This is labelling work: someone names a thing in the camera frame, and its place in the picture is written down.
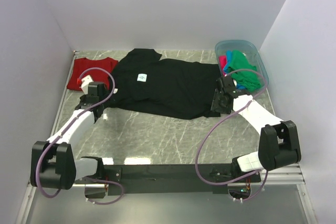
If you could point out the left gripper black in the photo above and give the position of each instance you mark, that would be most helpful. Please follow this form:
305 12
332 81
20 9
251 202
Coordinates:
83 98

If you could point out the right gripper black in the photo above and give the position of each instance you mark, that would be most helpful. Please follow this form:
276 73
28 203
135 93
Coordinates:
216 106

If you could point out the clear blue plastic bin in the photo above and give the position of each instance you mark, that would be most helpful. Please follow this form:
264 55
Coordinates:
251 53

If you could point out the black t shirt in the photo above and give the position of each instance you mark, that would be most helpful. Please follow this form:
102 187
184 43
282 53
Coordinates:
147 83

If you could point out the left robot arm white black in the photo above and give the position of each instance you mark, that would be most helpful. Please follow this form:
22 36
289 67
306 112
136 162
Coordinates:
53 163

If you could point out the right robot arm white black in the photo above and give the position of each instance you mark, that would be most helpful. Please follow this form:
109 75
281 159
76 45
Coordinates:
278 143

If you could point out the folded red t shirt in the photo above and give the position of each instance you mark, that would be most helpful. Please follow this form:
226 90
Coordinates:
82 64

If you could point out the green t shirt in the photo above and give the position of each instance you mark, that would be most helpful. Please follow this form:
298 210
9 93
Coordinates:
244 73

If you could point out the pink t shirt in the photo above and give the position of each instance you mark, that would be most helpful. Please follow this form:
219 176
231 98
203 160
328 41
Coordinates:
224 62

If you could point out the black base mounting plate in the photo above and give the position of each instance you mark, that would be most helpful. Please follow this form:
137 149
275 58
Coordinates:
177 178

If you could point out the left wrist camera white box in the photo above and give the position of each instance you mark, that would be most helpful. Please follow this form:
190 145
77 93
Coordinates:
84 83

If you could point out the aluminium rail left edge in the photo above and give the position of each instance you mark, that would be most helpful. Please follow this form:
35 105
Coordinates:
56 121

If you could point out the aluminium rail front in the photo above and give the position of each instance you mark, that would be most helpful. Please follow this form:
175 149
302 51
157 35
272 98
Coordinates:
289 174

